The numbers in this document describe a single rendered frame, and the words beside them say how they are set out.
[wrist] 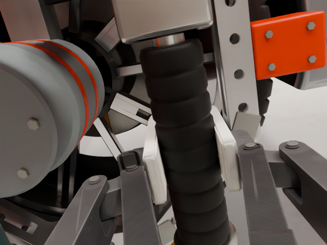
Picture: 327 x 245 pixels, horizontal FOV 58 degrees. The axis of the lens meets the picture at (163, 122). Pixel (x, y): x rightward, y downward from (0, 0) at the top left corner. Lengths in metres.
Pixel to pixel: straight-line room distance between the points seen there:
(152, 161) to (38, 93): 0.14
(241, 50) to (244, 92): 0.05
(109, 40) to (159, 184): 0.36
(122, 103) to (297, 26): 0.28
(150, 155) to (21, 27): 0.30
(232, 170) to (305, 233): 1.25
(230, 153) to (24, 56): 0.22
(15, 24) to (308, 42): 0.36
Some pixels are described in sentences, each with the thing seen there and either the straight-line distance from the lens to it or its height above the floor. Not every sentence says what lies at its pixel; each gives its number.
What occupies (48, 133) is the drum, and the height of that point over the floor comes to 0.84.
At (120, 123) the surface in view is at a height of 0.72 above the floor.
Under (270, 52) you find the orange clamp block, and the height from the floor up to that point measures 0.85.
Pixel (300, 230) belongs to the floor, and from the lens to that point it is 1.42.
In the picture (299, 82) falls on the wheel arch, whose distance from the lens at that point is 0.60.
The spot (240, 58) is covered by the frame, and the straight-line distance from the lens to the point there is 0.39.
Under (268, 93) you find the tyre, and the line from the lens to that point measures 0.50.
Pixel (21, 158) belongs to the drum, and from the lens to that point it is 0.28.
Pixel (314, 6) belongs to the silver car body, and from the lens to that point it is 0.58.
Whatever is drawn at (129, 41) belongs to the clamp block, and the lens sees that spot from 0.16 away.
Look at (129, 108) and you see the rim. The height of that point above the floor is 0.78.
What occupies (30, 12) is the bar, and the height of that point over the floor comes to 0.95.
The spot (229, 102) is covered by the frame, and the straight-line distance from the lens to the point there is 0.40.
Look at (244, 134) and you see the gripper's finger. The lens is 0.18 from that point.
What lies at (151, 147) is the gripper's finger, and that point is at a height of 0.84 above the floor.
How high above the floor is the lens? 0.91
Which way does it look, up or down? 18 degrees down
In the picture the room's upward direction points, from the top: 12 degrees counter-clockwise
